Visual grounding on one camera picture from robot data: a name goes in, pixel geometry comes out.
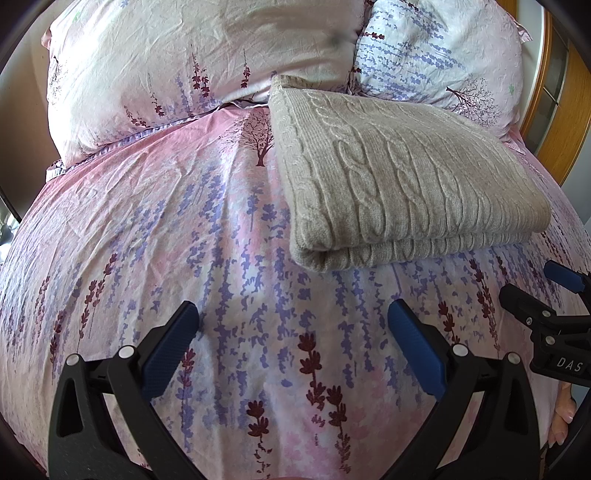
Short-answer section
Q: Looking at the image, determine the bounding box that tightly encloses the wooden cabinet with glass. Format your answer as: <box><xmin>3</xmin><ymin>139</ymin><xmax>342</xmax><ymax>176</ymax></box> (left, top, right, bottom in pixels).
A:
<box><xmin>519</xmin><ymin>9</ymin><xmax>591</xmax><ymax>188</ymax></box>

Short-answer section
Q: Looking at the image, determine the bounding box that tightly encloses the pale pink floral pillow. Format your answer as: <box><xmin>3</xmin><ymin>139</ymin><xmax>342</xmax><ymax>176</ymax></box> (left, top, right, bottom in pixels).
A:
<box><xmin>41</xmin><ymin>0</ymin><xmax>368</xmax><ymax>167</ymax></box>

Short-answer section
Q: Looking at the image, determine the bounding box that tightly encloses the pink floral bed sheet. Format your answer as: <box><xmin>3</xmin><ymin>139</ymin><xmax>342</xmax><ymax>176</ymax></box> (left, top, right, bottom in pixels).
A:
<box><xmin>0</xmin><ymin>97</ymin><xmax>589</xmax><ymax>480</ymax></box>

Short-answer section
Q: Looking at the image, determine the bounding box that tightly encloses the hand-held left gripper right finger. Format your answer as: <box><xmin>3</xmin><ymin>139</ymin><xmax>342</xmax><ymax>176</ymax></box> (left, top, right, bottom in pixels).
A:
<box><xmin>387</xmin><ymin>299</ymin><xmax>548</xmax><ymax>480</ymax></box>

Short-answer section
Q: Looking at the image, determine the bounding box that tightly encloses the floral pillow with tree print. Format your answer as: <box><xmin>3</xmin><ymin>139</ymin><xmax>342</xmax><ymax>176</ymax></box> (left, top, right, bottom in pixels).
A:
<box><xmin>346</xmin><ymin>0</ymin><xmax>529</xmax><ymax>144</ymax></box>

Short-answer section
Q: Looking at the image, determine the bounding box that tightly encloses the person's right hand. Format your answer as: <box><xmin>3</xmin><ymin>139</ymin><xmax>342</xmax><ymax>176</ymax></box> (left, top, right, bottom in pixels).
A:
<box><xmin>546</xmin><ymin>382</ymin><xmax>578</xmax><ymax>463</ymax></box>

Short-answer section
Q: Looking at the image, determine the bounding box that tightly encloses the beige cable-knit sweater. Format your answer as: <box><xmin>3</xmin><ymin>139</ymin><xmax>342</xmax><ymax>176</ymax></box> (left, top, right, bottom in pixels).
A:
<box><xmin>268</xmin><ymin>74</ymin><xmax>552</xmax><ymax>272</ymax></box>

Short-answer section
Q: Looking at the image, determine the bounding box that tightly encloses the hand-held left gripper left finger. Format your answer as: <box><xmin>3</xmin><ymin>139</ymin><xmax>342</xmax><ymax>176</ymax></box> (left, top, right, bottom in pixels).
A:
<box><xmin>47</xmin><ymin>300</ymin><xmax>200</xmax><ymax>480</ymax></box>

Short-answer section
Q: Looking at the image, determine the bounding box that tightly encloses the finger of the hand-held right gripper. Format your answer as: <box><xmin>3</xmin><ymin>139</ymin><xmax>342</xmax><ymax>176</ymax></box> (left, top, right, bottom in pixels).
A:
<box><xmin>501</xmin><ymin>283</ymin><xmax>561</xmax><ymax>334</ymax></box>
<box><xmin>544</xmin><ymin>261</ymin><xmax>591</xmax><ymax>294</ymax></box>

